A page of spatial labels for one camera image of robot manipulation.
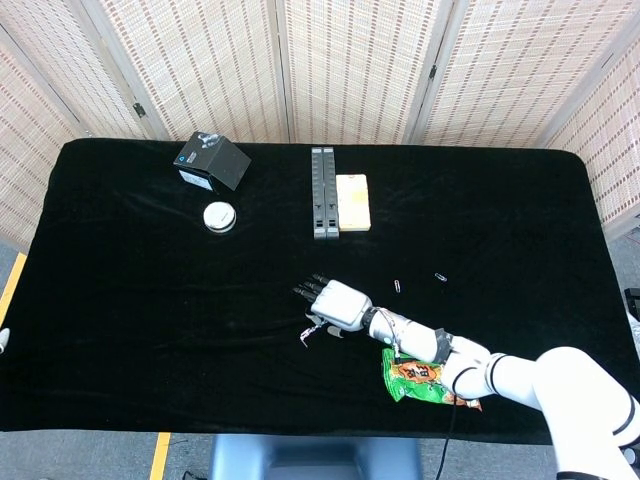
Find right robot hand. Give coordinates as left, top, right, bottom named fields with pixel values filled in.
left=292, top=272, right=375, bottom=341

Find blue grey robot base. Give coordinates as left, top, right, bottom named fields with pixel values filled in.
left=207, top=433, right=424, bottom=480

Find yellow floor tape strip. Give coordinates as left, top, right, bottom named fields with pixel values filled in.
left=149, top=432, right=171, bottom=480
left=0, top=252, right=27, bottom=326

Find beige rectangular block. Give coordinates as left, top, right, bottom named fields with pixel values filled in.
left=334, top=173, right=373, bottom=233

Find green snack bag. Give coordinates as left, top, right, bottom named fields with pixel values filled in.
left=381, top=347, right=484, bottom=413

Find grey long stapler bar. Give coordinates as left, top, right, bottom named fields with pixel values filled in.
left=310, top=146, right=342, bottom=241

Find black velvet tablecloth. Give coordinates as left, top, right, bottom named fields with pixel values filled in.
left=0, top=138, right=640, bottom=446

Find black cardboard box open lid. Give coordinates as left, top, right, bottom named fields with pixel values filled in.
left=172, top=130, right=253, bottom=195

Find woven bamboo screen panel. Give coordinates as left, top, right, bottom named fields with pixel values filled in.
left=407, top=0, right=640, bottom=149
left=0, top=0, right=161, bottom=141
left=542, top=34, right=640, bottom=241
left=0, top=24, right=84, bottom=251
left=275, top=0, right=456, bottom=145
left=82, top=0, right=292, bottom=144

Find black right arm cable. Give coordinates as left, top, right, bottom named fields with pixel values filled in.
left=435, top=369, right=464, bottom=480

